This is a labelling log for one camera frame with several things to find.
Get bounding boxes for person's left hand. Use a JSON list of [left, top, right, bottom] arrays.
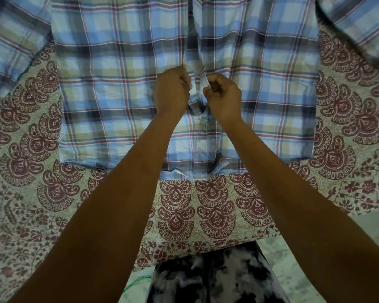
[[154, 66, 192, 116]]

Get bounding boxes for person's left forearm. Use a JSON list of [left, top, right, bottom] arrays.
[[6, 109, 184, 303]]

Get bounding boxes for black white patterned trousers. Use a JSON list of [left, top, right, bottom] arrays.
[[146, 241, 290, 303]]

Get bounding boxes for person's right hand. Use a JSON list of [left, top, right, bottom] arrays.
[[203, 73, 243, 123]]

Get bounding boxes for maroon patterned bedsheet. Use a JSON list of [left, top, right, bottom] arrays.
[[0, 23, 379, 303]]

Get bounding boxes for person's right forearm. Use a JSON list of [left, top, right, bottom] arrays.
[[220, 117, 379, 303]]

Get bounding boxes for green cable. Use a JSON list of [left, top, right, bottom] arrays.
[[123, 275, 153, 294]]

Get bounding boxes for blue plaid shirt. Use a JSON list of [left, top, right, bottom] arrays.
[[0, 0, 379, 181]]

